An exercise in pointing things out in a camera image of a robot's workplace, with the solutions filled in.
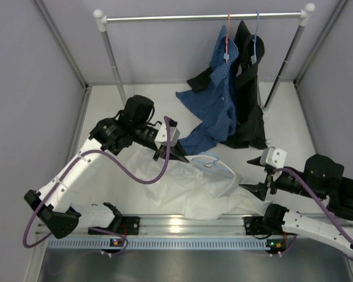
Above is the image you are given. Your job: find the blue checked shirt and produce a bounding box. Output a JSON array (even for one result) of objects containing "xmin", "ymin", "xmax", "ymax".
[{"xmin": 176, "ymin": 25, "xmax": 239, "ymax": 155}]

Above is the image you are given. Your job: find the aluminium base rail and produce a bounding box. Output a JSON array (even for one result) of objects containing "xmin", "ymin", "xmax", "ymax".
[{"xmin": 35, "ymin": 213, "xmax": 353, "ymax": 236}]

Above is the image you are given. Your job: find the white shirt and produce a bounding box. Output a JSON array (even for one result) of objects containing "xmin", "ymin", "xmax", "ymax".
[{"xmin": 83, "ymin": 157, "xmax": 270, "ymax": 220}]

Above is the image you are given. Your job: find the black shirt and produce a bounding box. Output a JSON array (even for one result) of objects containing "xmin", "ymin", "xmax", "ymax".
[{"xmin": 187, "ymin": 21, "xmax": 267, "ymax": 150}]

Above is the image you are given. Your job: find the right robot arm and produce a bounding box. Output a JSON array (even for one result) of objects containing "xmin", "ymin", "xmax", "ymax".
[{"xmin": 243, "ymin": 149, "xmax": 353, "ymax": 260}]

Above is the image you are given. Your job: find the perforated cable duct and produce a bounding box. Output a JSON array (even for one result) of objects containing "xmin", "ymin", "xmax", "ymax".
[{"xmin": 47, "ymin": 237, "xmax": 282, "ymax": 250}]

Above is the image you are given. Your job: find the pink hanger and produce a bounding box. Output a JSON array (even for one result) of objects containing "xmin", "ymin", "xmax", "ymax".
[{"xmin": 224, "ymin": 11, "xmax": 231, "ymax": 63}]

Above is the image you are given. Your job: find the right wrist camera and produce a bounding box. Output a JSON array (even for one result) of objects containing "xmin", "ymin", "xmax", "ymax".
[{"xmin": 259, "ymin": 147, "xmax": 287, "ymax": 171}]

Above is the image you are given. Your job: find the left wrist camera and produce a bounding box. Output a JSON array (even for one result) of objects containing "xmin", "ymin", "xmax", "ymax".
[{"xmin": 154, "ymin": 123, "xmax": 180, "ymax": 149}]

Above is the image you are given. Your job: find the right aluminium frame post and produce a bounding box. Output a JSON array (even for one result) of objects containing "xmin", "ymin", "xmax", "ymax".
[{"xmin": 293, "ymin": 1, "xmax": 351, "ymax": 153}]

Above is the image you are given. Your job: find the white clothes rack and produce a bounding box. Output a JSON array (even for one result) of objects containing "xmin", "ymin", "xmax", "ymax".
[{"xmin": 92, "ymin": 3, "xmax": 317, "ymax": 118}]

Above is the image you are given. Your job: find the aluminium frame post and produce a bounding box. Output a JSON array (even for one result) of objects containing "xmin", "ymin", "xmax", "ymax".
[
  {"xmin": 293, "ymin": 1, "xmax": 351, "ymax": 153},
  {"xmin": 32, "ymin": 0, "xmax": 92, "ymax": 142}
]

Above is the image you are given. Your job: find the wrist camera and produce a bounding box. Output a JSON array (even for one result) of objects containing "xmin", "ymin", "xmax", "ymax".
[
  {"xmin": 154, "ymin": 123, "xmax": 180, "ymax": 149},
  {"xmin": 259, "ymin": 147, "xmax": 287, "ymax": 171}
]

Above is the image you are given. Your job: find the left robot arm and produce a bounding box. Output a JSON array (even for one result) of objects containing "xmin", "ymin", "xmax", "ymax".
[{"xmin": 24, "ymin": 95, "xmax": 188, "ymax": 239}]

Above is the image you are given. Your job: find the light blue hanger with black shirt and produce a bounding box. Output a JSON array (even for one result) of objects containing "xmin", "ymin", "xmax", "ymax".
[{"xmin": 251, "ymin": 11, "xmax": 260, "ymax": 64}]

